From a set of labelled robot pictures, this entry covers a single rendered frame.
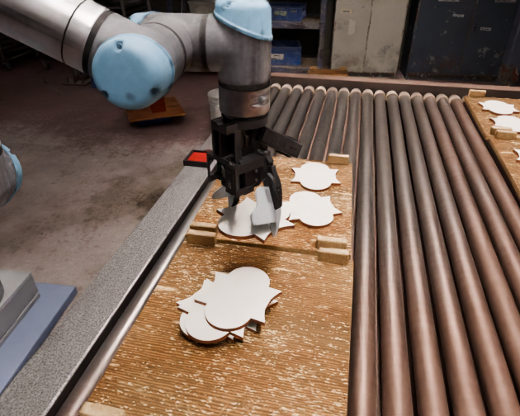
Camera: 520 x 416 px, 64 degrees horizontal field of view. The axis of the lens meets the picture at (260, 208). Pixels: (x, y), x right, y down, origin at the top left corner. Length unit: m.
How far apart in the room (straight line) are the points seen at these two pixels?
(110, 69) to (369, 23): 4.99
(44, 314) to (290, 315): 0.47
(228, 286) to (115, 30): 0.43
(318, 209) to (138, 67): 0.61
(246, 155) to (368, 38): 4.82
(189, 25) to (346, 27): 4.82
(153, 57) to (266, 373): 0.45
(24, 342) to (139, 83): 0.56
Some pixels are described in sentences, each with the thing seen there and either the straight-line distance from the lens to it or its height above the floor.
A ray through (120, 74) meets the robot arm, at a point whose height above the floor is 1.35.
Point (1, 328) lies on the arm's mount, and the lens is 0.88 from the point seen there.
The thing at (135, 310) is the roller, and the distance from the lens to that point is 0.78.
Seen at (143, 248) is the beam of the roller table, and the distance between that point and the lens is 0.92.
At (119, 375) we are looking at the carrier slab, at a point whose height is 0.94.
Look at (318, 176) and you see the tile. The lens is 1.10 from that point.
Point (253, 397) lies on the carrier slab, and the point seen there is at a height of 0.94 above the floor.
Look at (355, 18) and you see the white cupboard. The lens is 5.37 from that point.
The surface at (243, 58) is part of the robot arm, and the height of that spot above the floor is 1.34.
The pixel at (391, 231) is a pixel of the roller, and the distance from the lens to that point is 0.97.
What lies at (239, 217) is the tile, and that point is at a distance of 0.74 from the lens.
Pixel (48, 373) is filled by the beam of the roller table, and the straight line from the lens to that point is 0.75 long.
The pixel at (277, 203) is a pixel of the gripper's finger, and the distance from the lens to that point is 0.68.
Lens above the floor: 1.47
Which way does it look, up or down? 33 degrees down
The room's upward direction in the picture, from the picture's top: straight up
